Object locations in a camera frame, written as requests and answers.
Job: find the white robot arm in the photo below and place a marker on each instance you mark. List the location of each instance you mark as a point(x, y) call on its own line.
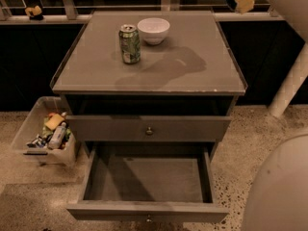
point(278, 198)

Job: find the grey cabinet with counter top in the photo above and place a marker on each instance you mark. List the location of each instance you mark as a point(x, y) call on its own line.
point(191, 73)

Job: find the green soda can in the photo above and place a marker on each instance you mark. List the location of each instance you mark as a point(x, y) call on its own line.
point(129, 42)

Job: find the brass upper drawer knob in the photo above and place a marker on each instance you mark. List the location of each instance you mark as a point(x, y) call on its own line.
point(149, 131)

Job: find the brass drawer knob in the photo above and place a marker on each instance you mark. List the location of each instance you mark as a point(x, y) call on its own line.
point(149, 219)
point(149, 131)

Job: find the grey upper drawer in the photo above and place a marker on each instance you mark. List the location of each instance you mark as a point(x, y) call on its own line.
point(167, 128)

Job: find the grey open middle drawer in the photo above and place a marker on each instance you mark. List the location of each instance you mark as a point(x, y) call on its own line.
point(170, 182)

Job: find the brass middle drawer knob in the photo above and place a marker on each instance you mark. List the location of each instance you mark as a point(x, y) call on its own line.
point(149, 219)

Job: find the white ceramic bowl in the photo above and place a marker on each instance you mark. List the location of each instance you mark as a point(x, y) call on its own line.
point(153, 30)

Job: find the metal window railing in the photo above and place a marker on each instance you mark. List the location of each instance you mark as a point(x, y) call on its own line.
point(12, 12)

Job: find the yellow and black toy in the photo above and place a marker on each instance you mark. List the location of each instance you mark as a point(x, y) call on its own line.
point(34, 13)

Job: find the yellow sponge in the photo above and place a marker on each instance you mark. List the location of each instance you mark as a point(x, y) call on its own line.
point(54, 122)

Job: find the white plastic bottle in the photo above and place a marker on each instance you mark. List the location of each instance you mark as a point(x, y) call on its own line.
point(57, 137)

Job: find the clear plastic storage bin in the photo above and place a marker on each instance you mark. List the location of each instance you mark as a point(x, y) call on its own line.
point(33, 125)

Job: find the dark snack packet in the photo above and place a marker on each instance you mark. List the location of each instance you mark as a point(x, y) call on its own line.
point(37, 142)

